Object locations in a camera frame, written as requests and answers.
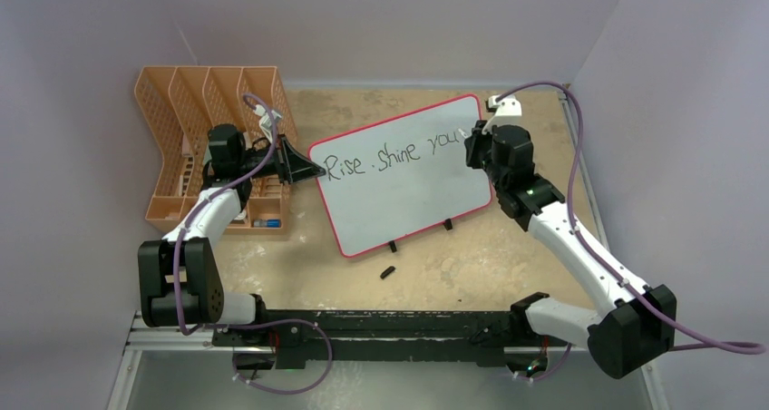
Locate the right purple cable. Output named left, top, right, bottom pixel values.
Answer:
left=492, top=81, right=768, bottom=385

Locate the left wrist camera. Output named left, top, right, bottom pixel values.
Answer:
left=253, top=106, right=283, bottom=142

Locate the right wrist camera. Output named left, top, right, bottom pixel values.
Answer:
left=486, top=94, right=522, bottom=128

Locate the orange plastic file organizer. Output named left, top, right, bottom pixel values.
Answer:
left=134, top=65, right=298, bottom=232

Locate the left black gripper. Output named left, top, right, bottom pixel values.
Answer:
left=237, top=134, right=325, bottom=185

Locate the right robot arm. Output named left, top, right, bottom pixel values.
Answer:
left=463, top=121, right=677, bottom=379

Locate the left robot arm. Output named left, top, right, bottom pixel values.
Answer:
left=138, top=124, right=326, bottom=346

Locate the purple cable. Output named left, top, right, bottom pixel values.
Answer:
left=492, top=81, right=768, bottom=385
left=172, top=93, right=334, bottom=396

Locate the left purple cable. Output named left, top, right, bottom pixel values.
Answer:
left=172, top=93, right=334, bottom=396

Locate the blue small item in tray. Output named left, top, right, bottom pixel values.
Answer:
left=252, top=219, right=282, bottom=229

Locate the black marker cap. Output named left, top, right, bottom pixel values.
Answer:
left=380, top=266, right=396, bottom=279

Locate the pink-framed whiteboard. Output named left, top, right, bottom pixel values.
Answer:
left=308, top=94, right=492, bottom=258

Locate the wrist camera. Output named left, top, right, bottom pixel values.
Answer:
left=486, top=94, right=522, bottom=128
left=253, top=106, right=283, bottom=142

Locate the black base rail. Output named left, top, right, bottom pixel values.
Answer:
left=212, top=309, right=566, bottom=369

